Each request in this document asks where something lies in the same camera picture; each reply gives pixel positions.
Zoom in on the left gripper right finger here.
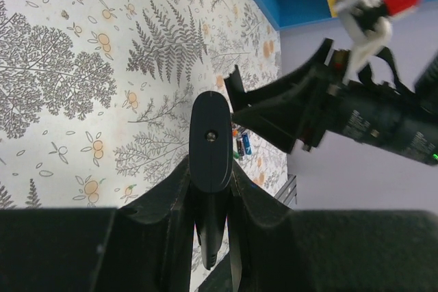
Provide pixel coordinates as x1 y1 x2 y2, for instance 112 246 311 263
229 165 437 291

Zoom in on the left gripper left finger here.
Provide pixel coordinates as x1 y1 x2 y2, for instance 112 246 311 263
1 160 192 291

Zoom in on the aluminium frame rail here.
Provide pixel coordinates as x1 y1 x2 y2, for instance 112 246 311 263
274 174 298 209

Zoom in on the blue battery leftmost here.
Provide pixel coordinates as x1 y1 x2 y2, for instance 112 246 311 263
242 133 252 155

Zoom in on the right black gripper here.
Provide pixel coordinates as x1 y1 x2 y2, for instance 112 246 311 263
224 38 437 166

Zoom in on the floral table mat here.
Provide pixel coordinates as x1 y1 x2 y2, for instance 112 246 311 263
1 0 281 209

